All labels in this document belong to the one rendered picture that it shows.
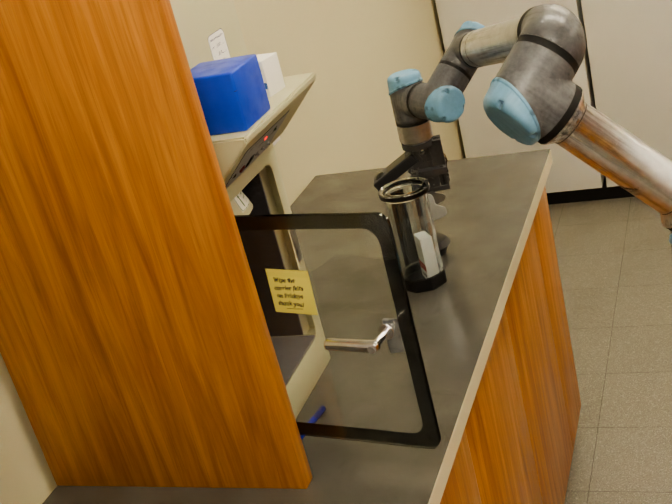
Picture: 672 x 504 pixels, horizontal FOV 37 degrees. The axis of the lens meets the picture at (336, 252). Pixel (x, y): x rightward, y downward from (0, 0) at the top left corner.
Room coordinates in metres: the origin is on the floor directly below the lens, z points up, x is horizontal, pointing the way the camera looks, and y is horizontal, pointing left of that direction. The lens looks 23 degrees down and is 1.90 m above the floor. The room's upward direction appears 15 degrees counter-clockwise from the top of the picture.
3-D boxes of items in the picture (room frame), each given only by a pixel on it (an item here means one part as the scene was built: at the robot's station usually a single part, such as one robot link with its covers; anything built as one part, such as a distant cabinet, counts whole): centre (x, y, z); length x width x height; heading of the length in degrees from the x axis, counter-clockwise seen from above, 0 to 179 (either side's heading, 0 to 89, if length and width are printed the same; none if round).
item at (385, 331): (1.31, 0.00, 1.20); 0.10 x 0.05 x 0.03; 56
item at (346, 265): (1.37, 0.05, 1.19); 0.30 x 0.01 x 0.40; 56
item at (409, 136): (2.11, -0.23, 1.23); 0.08 x 0.08 x 0.05
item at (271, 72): (1.64, 0.05, 1.54); 0.05 x 0.05 x 0.06; 57
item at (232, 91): (1.51, 0.11, 1.55); 0.10 x 0.10 x 0.09; 66
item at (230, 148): (1.58, 0.07, 1.46); 0.32 x 0.12 x 0.10; 156
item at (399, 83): (2.10, -0.24, 1.31); 0.09 x 0.08 x 0.11; 27
